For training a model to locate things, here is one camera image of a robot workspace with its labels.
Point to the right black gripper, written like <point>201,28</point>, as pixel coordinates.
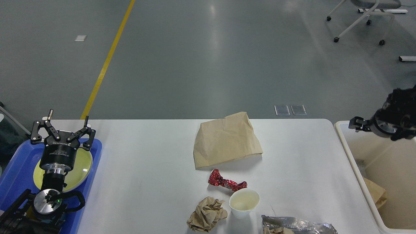
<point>375,125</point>

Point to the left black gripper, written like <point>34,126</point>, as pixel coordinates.
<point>61,154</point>

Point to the yellow plastic plate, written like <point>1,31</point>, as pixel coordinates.
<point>83,163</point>

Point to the large paper bag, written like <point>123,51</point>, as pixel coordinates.
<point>225,140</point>

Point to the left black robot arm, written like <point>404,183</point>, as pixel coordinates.
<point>43,212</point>

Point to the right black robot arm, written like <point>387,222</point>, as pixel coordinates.
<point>395,120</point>

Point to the beige plastic bin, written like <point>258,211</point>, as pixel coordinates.
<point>389,164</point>

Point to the blue plastic tray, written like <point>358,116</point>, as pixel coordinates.
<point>18,175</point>

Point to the right clear floor plate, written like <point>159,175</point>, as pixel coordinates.
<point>299,110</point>

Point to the clear floor plate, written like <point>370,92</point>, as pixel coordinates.
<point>299,110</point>
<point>282,110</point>

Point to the left clear floor plate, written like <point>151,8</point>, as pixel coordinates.
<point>282,110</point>

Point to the white office chair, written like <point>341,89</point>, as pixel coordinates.
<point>368,8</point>

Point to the clear plastic bag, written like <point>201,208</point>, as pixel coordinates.
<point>292,225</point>

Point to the white paper cup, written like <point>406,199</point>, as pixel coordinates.
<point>243,201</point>

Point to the red foil wrapper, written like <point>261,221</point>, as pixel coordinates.
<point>215,179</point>

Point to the crumpled brown paper ball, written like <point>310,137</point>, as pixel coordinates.
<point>207,214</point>

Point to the white floor rail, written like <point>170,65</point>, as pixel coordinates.
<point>407,58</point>

